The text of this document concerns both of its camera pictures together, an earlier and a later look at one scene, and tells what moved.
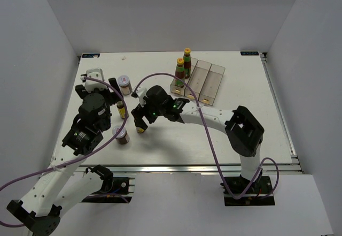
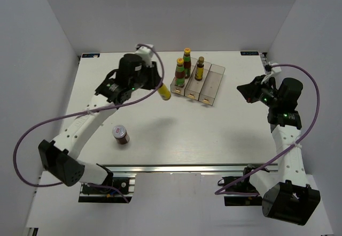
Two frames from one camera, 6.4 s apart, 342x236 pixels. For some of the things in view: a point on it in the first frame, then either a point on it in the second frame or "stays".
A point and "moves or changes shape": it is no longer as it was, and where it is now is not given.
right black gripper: (139, 112) to (250, 91)
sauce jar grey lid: (123, 138) stays
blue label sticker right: (249, 53) stays
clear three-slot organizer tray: (205, 79) stays
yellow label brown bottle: (140, 130) to (199, 71)
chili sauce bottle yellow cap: (180, 73) stays
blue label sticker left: (91, 55) stays
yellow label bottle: (121, 109) moves or changes shape
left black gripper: (113, 100) to (154, 77)
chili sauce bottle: (187, 61) stays
